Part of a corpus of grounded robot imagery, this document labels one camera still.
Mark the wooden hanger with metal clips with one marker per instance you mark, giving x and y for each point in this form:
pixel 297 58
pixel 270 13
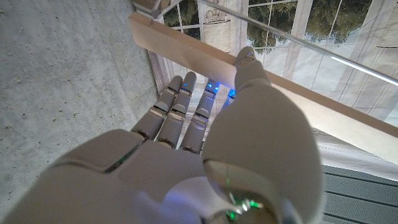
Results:
pixel 186 49

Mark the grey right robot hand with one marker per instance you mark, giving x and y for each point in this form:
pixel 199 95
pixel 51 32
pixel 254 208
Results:
pixel 186 174

